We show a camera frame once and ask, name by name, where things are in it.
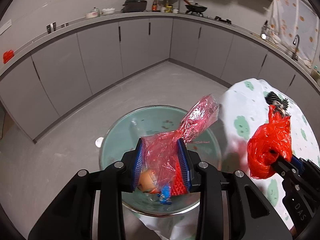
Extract pink plastic bag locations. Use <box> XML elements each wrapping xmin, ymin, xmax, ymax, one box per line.
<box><xmin>141</xmin><ymin>94</ymin><xmax>220</xmax><ymax>188</ymax></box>

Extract red mesh net bag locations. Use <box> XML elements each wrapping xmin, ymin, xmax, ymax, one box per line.
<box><xmin>170</xmin><ymin>160</ymin><xmax>188</xmax><ymax>196</ymax></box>

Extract red plastic bag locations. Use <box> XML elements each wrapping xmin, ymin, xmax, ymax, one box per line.
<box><xmin>247</xmin><ymin>105</ymin><xmax>292</xmax><ymax>179</ymax></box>

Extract red blue snack wrapper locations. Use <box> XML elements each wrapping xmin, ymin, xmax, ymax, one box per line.
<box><xmin>157</xmin><ymin>184</ymin><xmax>172</xmax><ymax>205</ymax></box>

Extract kitchen faucet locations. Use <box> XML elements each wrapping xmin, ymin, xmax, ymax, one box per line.
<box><xmin>292</xmin><ymin>34</ymin><xmax>300</xmax><ymax>61</ymax></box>

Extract grey kitchen cabinets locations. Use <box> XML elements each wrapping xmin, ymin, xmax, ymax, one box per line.
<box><xmin>1</xmin><ymin>14</ymin><xmax>319</xmax><ymax>140</ymax></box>

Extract orange paper cup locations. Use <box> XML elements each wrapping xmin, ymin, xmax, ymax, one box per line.
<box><xmin>137</xmin><ymin>170</ymin><xmax>158</xmax><ymax>194</ymax></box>

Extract white paper scrap on floor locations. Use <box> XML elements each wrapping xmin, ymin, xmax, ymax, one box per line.
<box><xmin>95</xmin><ymin>137</ymin><xmax>104</xmax><ymax>148</ymax></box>

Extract green cloud pattern tablecloth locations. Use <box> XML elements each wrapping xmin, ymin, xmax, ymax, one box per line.
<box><xmin>136</xmin><ymin>92</ymin><xmax>319</xmax><ymax>239</ymax></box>

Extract dish rack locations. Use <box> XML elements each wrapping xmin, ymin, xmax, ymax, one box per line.
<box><xmin>260</xmin><ymin>20</ymin><xmax>272</xmax><ymax>41</ymax></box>

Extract orange patterned window curtain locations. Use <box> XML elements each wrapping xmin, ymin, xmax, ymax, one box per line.
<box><xmin>269</xmin><ymin>0</ymin><xmax>319</xmax><ymax>67</ymax></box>

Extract white bowl on counter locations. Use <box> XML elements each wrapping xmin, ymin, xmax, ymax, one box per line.
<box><xmin>101</xmin><ymin>8</ymin><xmax>116</xmax><ymax>16</ymax></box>

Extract black wok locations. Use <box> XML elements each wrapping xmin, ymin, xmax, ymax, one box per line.
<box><xmin>184</xmin><ymin>0</ymin><xmax>207</xmax><ymax>16</ymax></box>

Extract white lidded pot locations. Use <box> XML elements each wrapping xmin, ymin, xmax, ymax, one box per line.
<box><xmin>85</xmin><ymin>7</ymin><xmax>100</xmax><ymax>19</ymax></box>

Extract black rice cooker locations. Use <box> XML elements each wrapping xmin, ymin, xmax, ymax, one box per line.
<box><xmin>121</xmin><ymin>0</ymin><xmax>147</xmax><ymax>13</ymax></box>

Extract red object on counter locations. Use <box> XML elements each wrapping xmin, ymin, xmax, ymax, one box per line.
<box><xmin>3</xmin><ymin>50</ymin><xmax>14</xmax><ymax>64</ymax></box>

